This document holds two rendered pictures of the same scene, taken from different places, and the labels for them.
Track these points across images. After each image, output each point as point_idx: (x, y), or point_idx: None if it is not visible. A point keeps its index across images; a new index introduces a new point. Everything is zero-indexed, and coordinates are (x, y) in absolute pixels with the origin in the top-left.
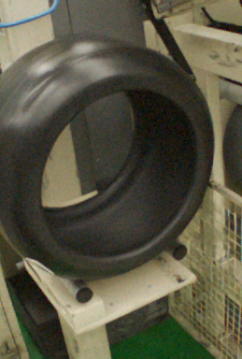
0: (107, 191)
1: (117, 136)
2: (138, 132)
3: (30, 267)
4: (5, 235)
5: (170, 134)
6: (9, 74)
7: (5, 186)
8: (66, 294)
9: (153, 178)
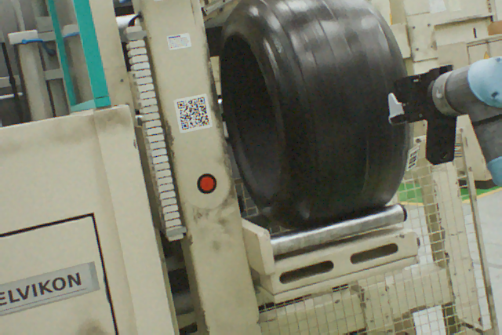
0: (260, 188)
1: None
2: (238, 131)
3: (294, 282)
4: (400, 125)
5: (251, 129)
6: None
7: (400, 62)
8: (379, 236)
9: (260, 175)
